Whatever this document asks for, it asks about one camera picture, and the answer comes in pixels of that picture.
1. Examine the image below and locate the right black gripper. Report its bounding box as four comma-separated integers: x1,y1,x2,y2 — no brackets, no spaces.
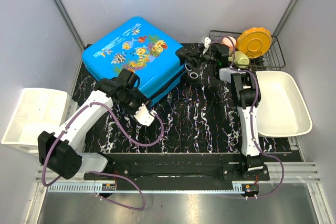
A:
185,45,219,67

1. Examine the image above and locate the blue cartoon fish suitcase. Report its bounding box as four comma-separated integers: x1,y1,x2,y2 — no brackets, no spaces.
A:
82,17,199,104

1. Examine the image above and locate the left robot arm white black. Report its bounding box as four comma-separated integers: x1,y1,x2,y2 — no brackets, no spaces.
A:
38,69,154,180

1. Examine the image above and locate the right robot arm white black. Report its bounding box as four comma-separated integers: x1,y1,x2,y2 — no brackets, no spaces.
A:
197,37,264,180

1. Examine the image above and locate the pink plastic cup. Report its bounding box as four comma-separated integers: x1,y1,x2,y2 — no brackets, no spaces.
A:
221,36,236,51

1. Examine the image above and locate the light green cup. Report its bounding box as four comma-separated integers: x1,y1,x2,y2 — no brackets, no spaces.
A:
228,51,250,69

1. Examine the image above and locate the orange round plate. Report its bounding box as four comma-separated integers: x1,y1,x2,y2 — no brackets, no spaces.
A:
236,27,272,59

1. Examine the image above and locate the black marbled table mat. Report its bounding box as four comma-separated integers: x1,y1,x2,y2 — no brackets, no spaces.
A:
72,42,292,154

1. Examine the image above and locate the white rectangular plastic basin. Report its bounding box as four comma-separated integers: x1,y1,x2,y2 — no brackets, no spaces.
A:
256,71,312,138

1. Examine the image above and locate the white drawer organizer box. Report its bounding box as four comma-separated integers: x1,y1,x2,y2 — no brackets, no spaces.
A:
1,88,79,156

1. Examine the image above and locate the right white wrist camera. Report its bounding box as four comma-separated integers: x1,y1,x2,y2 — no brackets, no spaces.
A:
201,37,212,52

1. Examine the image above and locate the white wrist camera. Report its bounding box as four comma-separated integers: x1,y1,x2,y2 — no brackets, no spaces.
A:
201,37,212,52
133,103,157,126

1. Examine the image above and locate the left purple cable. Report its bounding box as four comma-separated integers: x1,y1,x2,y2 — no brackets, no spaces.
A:
41,102,165,211

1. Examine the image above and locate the purple cable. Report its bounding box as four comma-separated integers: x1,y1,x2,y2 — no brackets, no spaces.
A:
209,36,285,200
41,102,165,211

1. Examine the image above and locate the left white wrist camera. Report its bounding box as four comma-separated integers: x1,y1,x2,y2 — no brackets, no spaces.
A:
133,103,157,126

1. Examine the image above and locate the black wire dish rack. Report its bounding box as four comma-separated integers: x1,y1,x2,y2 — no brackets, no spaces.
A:
209,30,286,71

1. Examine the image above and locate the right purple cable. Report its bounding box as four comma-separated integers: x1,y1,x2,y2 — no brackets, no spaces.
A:
209,36,285,200

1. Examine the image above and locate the aluminium rail frame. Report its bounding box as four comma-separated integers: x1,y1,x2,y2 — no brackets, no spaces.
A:
47,151,320,195

